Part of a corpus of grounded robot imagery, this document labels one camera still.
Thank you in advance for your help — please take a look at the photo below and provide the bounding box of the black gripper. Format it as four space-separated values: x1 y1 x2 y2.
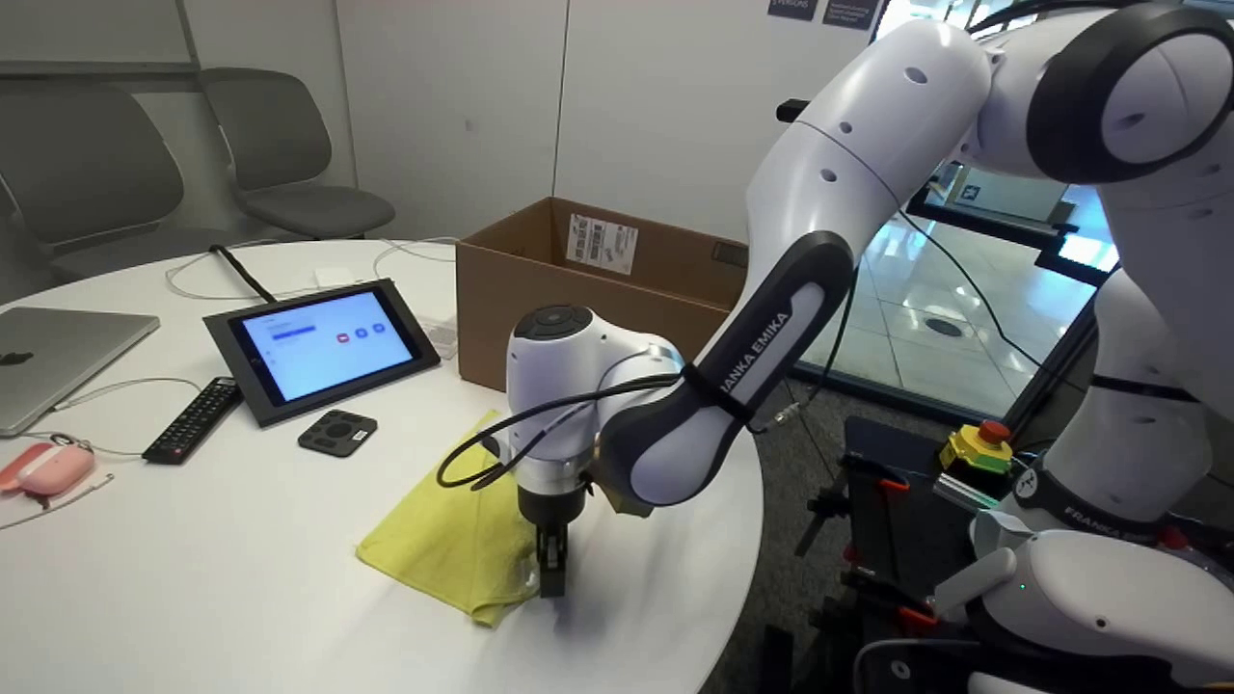
516 477 595 601

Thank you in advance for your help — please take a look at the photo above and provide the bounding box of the black remote control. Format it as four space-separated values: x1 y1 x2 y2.
140 375 248 470

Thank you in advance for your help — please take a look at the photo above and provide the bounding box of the pink computer mouse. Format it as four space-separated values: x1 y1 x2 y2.
0 435 102 503

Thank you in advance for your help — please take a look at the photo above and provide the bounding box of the silver closed laptop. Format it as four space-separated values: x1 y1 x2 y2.
0 305 166 444

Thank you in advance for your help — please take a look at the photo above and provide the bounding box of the small black square device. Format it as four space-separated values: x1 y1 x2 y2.
293 405 381 465

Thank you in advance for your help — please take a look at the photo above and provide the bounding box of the yellow towel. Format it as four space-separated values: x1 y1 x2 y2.
356 405 553 634

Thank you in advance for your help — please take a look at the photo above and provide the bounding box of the black table cable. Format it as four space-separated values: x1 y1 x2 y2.
207 240 280 309

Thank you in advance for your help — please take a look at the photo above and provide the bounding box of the white curved plastic housing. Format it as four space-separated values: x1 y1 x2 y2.
927 522 1234 694

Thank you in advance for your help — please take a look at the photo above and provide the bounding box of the brown cardboard box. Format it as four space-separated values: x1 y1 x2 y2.
451 193 756 399

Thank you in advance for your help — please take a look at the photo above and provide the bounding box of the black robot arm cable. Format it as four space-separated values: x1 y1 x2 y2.
433 206 1018 493

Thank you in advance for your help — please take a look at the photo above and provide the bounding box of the black equipment cart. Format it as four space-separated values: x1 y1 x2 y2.
756 411 1032 694

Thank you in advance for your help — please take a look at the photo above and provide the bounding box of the black tablet with blue screen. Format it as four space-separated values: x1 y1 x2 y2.
202 273 444 431

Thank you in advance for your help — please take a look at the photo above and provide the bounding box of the yellow red emergency stop button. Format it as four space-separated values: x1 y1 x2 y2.
932 417 1023 481

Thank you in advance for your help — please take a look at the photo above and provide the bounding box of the grey office chair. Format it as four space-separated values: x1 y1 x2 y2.
0 74 189 283
192 65 401 242

